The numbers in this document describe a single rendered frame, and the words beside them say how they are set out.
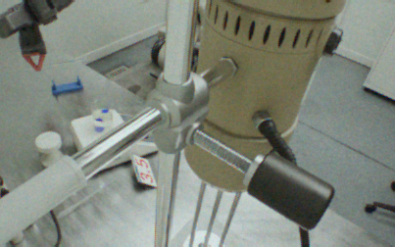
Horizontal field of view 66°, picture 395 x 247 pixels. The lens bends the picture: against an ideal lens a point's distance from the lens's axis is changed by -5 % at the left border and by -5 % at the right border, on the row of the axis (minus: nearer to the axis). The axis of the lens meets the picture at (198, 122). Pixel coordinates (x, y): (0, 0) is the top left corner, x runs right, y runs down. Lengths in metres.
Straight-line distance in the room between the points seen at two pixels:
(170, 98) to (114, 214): 0.60
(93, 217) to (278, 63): 0.61
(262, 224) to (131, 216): 0.30
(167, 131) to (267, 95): 0.09
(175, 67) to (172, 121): 0.03
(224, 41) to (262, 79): 0.04
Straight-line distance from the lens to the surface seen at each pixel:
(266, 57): 0.22
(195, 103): 0.18
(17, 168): 0.89
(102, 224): 0.75
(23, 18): 0.92
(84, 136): 0.80
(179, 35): 0.16
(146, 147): 0.83
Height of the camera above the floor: 1.38
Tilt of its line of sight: 40 degrees down
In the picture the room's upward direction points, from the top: 9 degrees clockwise
